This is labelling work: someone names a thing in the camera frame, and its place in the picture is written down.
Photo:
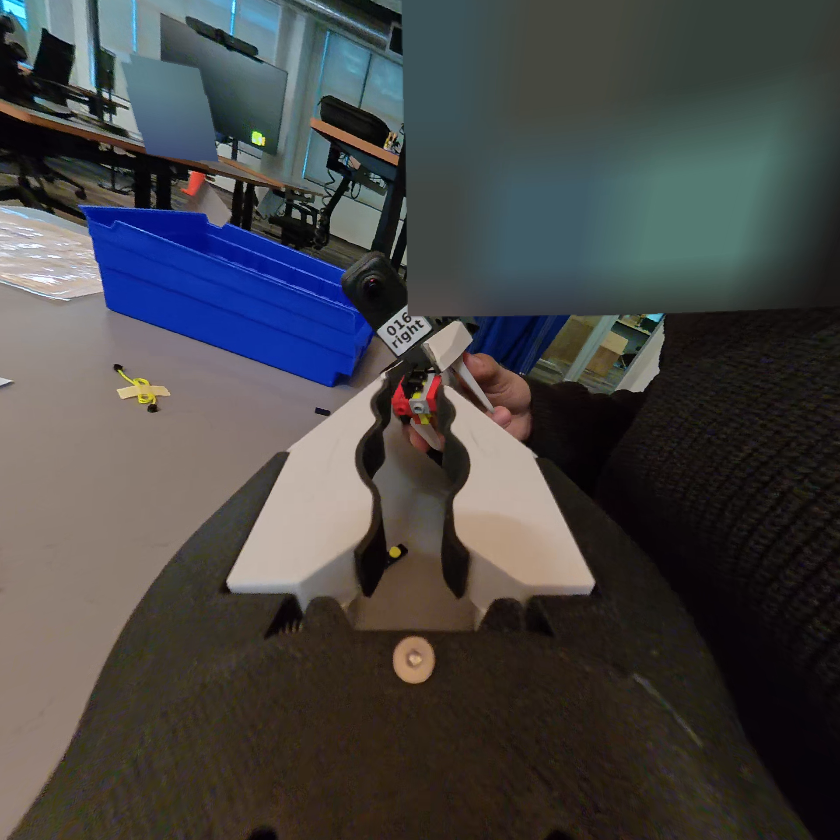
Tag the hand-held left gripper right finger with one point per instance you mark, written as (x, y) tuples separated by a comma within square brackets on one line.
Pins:
[(518, 525)]

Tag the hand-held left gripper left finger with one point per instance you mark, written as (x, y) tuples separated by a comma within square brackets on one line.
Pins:
[(308, 518)]

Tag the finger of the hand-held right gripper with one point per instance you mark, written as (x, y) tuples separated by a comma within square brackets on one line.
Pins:
[(449, 344)]

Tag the red yellow black lego model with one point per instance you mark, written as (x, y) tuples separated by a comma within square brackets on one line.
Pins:
[(410, 400)]

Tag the black yellow-studded lego leg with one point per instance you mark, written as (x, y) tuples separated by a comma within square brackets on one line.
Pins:
[(394, 552)]

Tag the person's right hand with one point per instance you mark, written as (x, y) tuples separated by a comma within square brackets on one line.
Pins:
[(508, 394)]

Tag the blue fabric cover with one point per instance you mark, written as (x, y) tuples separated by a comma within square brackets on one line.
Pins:
[(512, 341)]

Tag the blue plastic bin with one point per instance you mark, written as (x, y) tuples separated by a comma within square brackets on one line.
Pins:
[(229, 308)]

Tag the wooden standing desk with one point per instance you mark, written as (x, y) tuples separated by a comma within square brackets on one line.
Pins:
[(354, 141)]

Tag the black bag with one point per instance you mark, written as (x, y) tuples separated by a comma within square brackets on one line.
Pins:
[(354, 118)]

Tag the orange cone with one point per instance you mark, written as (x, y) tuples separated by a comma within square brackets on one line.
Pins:
[(192, 184)]

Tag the large black monitor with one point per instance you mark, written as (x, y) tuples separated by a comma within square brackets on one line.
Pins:
[(249, 92)]

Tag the clear plastic bag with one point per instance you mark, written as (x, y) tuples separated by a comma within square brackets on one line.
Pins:
[(39, 256)]

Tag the black office chair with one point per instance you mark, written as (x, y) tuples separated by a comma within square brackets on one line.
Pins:
[(56, 56)]

